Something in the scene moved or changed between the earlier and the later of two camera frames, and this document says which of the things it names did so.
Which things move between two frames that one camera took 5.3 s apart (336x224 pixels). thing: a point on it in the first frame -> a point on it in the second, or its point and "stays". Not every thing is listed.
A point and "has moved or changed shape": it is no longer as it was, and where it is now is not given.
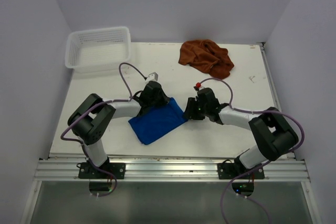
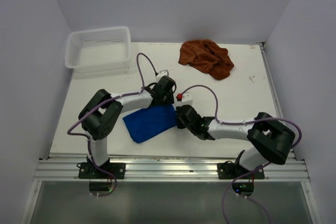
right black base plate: [230, 171] stays
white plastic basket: [96, 50] stays
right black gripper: [189, 112] -> [180, 126]
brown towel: [206, 56] stays
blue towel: [154, 122] has moved or changed shape
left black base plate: [87, 170] stays
